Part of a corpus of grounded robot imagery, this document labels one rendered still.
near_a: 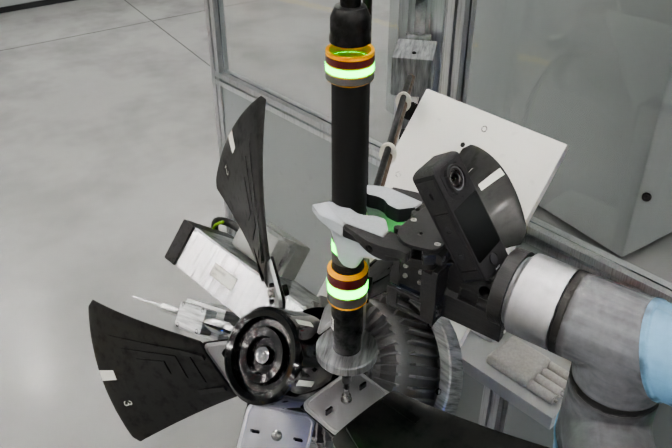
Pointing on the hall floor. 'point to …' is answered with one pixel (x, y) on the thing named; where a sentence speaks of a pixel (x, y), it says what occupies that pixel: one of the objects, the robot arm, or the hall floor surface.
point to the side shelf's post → (493, 410)
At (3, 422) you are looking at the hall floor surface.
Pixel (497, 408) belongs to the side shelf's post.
